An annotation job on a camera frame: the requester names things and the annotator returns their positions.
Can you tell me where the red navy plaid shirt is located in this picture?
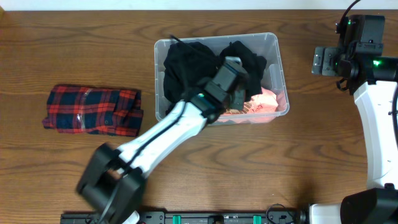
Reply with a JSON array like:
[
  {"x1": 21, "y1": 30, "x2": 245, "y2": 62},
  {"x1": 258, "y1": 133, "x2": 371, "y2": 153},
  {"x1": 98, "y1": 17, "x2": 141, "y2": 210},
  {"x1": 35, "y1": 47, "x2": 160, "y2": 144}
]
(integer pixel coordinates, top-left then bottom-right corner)
[{"x1": 42, "y1": 85, "x2": 144, "y2": 137}]

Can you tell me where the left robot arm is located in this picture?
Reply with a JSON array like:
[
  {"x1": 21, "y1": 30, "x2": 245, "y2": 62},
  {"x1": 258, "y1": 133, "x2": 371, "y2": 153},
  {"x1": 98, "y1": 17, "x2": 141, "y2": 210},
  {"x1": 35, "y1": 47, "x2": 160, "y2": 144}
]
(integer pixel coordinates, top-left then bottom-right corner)
[{"x1": 76, "y1": 57, "x2": 249, "y2": 223}]

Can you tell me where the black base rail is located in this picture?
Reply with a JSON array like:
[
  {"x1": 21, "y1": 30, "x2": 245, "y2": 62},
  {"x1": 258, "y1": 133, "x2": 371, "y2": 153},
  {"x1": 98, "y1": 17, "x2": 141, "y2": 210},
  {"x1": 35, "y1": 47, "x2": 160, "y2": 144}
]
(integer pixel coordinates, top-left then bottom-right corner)
[{"x1": 60, "y1": 208, "x2": 312, "y2": 224}]

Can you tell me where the clear plastic storage bin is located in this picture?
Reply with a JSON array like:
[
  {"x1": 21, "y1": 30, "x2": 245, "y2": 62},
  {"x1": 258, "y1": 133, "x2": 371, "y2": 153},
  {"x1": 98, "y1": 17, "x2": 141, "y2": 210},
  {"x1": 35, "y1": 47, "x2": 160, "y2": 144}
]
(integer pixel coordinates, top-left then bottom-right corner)
[{"x1": 154, "y1": 32, "x2": 290, "y2": 125}]

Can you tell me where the black garment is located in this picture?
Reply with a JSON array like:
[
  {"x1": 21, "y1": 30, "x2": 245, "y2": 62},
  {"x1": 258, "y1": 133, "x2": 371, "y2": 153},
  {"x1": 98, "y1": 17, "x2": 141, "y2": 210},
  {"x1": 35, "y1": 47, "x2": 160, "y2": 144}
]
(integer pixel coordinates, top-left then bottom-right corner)
[{"x1": 163, "y1": 40, "x2": 267, "y2": 110}]

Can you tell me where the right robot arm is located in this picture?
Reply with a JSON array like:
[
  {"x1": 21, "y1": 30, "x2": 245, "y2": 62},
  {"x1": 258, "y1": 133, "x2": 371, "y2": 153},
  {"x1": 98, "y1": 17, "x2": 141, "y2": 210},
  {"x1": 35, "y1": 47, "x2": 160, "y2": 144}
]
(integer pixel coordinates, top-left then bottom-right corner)
[{"x1": 307, "y1": 14, "x2": 397, "y2": 223}]

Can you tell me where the pink shirt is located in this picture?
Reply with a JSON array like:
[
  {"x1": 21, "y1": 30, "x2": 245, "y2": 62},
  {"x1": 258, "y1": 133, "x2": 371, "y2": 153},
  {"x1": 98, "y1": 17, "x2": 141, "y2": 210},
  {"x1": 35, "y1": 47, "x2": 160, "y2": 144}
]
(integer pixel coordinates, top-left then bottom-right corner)
[{"x1": 218, "y1": 88, "x2": 279, "y2": 124}]

